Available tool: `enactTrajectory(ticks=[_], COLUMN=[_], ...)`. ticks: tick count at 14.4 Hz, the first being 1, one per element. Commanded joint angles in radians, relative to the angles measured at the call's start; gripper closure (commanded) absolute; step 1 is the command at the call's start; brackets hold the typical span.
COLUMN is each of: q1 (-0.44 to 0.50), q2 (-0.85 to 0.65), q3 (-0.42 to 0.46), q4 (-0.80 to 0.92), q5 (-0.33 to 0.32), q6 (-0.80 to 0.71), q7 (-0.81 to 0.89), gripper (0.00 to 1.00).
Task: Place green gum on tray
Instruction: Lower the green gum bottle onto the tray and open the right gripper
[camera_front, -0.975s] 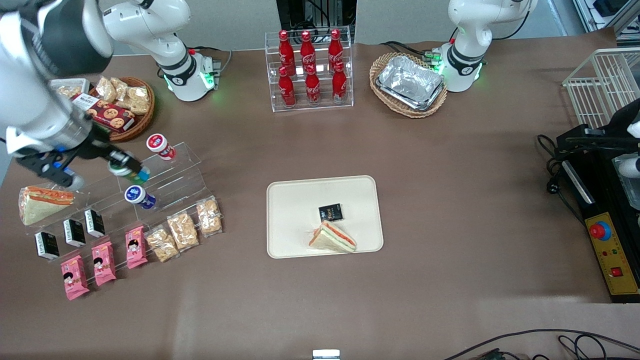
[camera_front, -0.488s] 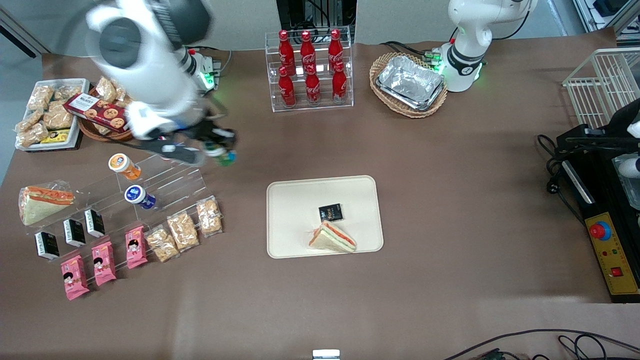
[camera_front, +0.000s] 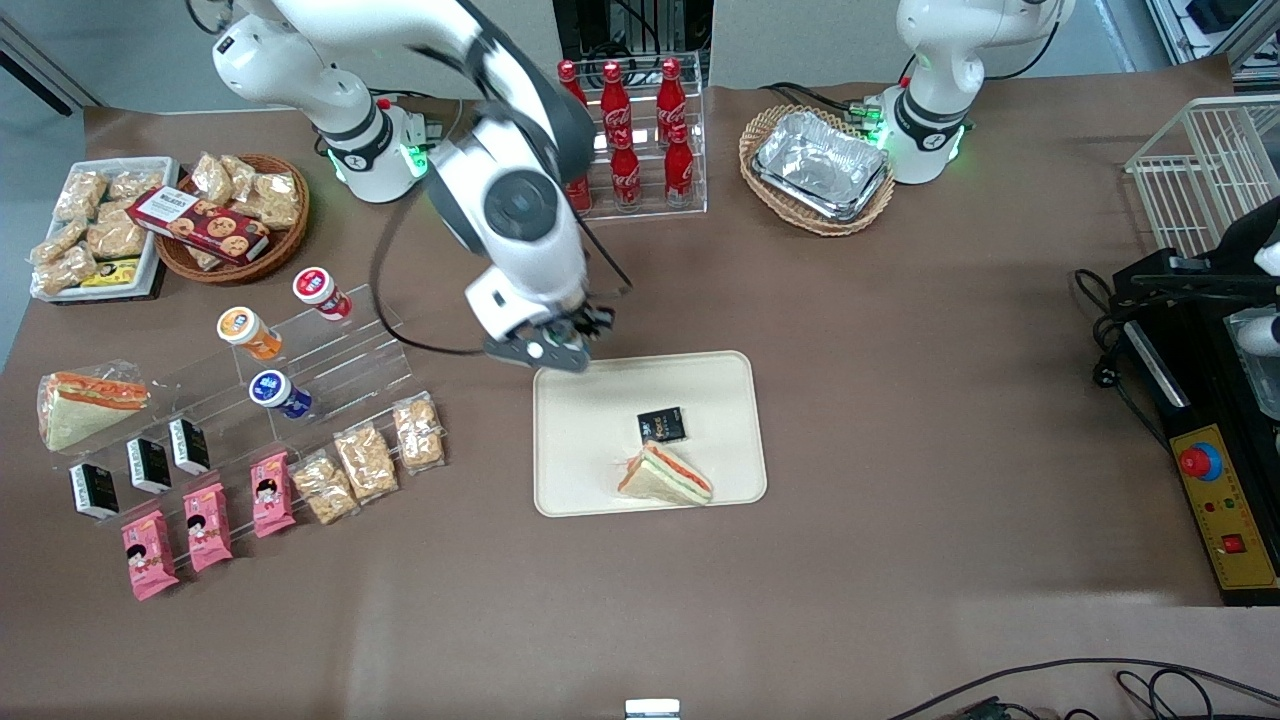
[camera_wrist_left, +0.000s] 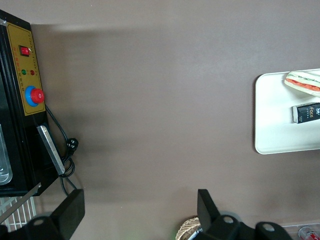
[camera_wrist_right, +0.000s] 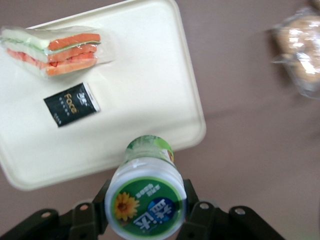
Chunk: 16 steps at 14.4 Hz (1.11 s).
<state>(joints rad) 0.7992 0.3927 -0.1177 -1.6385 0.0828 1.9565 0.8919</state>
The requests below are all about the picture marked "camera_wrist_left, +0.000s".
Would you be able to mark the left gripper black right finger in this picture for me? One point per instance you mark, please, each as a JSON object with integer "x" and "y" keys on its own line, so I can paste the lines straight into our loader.
{"x": 207, "y": 210}

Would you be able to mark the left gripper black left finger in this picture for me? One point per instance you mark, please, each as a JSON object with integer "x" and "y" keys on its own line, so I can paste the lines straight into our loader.
{"x": 71, "y": 212}

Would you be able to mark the cream plastic tray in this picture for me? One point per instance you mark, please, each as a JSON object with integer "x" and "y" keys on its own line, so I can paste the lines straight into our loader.
{"x": 275, "y": 135}

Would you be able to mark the light wicker basket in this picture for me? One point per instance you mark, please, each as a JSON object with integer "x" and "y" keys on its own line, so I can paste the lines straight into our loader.
{"x": 186, "y": 228}

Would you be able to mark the clear plastic container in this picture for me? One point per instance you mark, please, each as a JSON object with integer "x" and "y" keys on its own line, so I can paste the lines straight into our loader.
{"x": 4, "y": 162}

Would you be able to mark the clear acrylic bottle rack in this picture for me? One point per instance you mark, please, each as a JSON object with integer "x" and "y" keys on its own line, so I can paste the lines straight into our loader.
{"x": 290, "y": 231}

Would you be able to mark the red cola bottle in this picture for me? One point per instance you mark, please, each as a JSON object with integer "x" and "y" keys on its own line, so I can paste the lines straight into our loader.
{"x": 308, "y": 232}

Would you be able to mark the black tissue packet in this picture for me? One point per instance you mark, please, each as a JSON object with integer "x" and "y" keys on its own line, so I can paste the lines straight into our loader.
{"x": 307, "y": 113}

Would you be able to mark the black machine yellow panel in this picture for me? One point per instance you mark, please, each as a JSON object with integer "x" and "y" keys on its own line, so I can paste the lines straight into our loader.
{"x": 25, "y": 75}

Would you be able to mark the wrapped triangle sandwich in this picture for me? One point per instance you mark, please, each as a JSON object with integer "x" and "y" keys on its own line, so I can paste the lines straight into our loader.
{"x": 303, "y": 82}

